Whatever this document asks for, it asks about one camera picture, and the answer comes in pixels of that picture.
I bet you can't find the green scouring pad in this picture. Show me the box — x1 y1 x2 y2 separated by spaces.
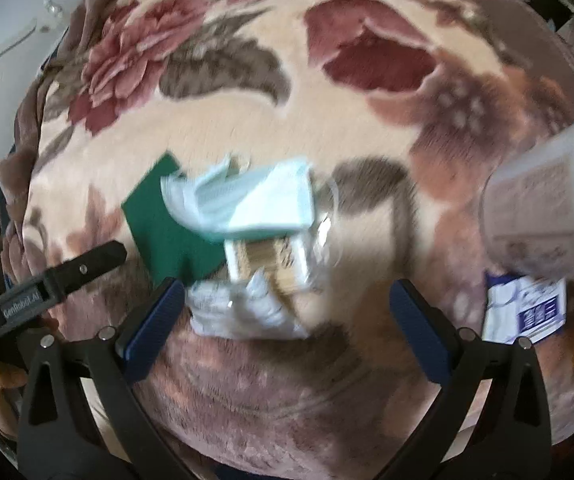
122 153 225 286

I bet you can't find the teal surgical face mask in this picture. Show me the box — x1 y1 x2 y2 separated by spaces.
160 157 315 242

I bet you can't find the person's left hand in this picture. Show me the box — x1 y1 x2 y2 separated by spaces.
0 363 28 441

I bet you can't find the white blue tissue pack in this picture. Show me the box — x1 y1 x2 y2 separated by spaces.
481 273 567 344

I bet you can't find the white printed plastic packet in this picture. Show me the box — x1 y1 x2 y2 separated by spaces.
186 269 311 340

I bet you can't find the white plastic bottle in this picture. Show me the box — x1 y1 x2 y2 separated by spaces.
480 124 574 280

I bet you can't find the cotton swab pack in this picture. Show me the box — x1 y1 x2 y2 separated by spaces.
224 234 313 295

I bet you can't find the floral plush blanket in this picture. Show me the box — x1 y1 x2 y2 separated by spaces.
0 0 574 479

